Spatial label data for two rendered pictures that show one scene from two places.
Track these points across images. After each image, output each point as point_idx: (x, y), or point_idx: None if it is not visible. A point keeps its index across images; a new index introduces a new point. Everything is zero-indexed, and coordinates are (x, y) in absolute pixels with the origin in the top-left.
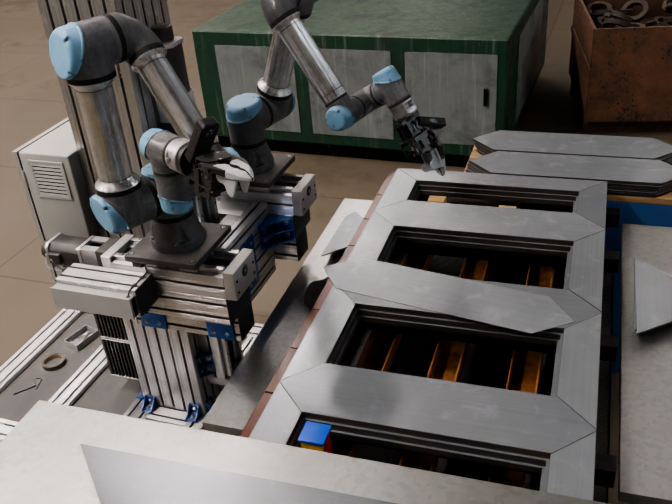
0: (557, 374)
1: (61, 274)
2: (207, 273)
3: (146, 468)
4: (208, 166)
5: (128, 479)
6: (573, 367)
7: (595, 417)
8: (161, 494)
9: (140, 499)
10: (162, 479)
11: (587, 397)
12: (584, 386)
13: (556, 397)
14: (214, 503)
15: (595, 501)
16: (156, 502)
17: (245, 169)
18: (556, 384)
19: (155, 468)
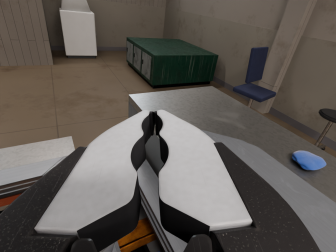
0: (13, 186)
1: None
2: None
3: (321, 240)
4: (287, 224)
5: (335, 242)
6: (8, 178)
7: (54, 158)
8: (308, 213)
9: (324, 220)
10: (307, 223)
11: (38, 165)
12: (28, 168)
13: (43, 175)
14: (275, 187)
15: (142, 110)
16: (312, 211)
17: (144, 118)
18: (25, 183)
19: (313, 235)
